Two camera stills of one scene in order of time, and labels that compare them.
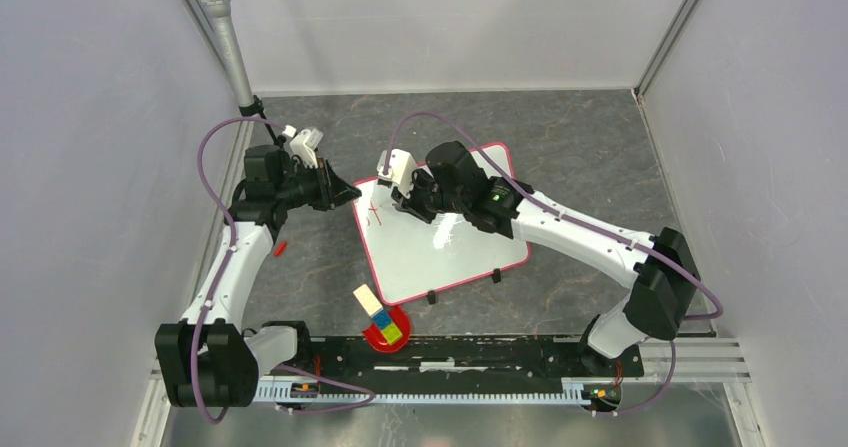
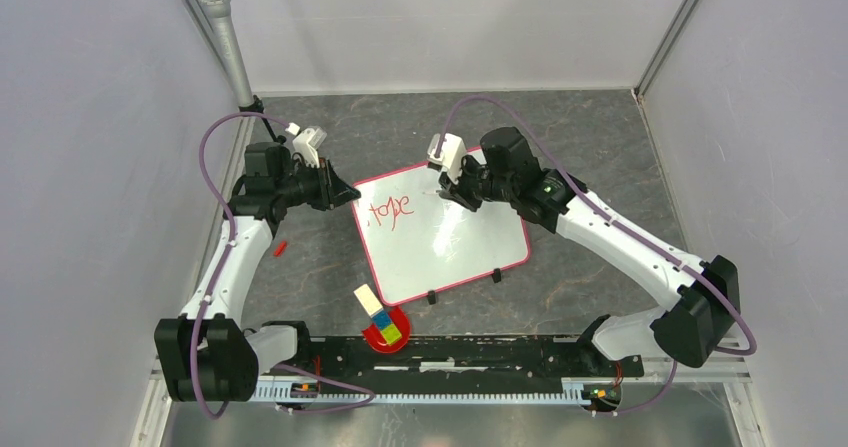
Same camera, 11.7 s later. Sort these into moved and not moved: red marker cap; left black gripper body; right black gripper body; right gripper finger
Moved: right black gripper body; right gripper finger
Not moved: left black gripper body; red marker cap
